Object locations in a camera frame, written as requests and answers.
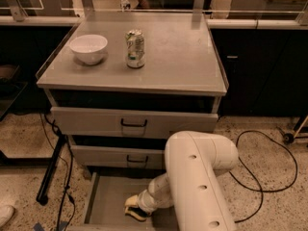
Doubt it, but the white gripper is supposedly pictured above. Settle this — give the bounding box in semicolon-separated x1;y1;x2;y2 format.
124;186;165;222

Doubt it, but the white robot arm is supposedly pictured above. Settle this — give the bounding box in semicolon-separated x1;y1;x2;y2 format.
125;131;239;231

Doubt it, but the bottom grey drawer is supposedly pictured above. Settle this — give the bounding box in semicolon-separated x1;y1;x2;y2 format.
66;170;179;231

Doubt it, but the grey drawer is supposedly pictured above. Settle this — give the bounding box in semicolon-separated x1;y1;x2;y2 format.
51;107;218;139
71;145;165;169
66;170;179;231

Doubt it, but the middle grey drawer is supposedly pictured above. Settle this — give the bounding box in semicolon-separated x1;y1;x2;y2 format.
71;145;165;169

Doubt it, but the top grey drawer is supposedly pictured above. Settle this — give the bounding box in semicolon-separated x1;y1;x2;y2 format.
51;107;218;139

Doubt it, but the grey metal drawer cabinet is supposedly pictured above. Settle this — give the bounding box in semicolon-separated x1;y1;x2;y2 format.
36;11;230;231

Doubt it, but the black table leg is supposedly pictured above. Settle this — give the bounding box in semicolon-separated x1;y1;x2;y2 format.
36;136;64;206

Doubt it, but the white shoe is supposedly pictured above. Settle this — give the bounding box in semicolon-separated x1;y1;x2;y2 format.
0;205;14;227

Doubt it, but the white ceramic bowl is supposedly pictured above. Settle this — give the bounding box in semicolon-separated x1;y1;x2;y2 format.
69;35;108;65

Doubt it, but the green white soda can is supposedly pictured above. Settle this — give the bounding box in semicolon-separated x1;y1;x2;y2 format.
125;29;145;68

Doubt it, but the black caster wheel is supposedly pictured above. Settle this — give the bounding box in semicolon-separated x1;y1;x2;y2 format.
283;133;295;144

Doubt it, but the black floor cable left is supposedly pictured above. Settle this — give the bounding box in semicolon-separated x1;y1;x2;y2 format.
38;113;76;231

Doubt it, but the black floor cable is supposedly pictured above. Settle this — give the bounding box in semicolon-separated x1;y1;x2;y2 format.
228;130;299;223
38;113;76;231

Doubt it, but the black floor cable right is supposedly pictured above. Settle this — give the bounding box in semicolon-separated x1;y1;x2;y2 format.
228;130;299;223

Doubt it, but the white horizontal rail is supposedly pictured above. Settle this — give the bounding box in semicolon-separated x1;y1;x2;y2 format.
0;16;308;30

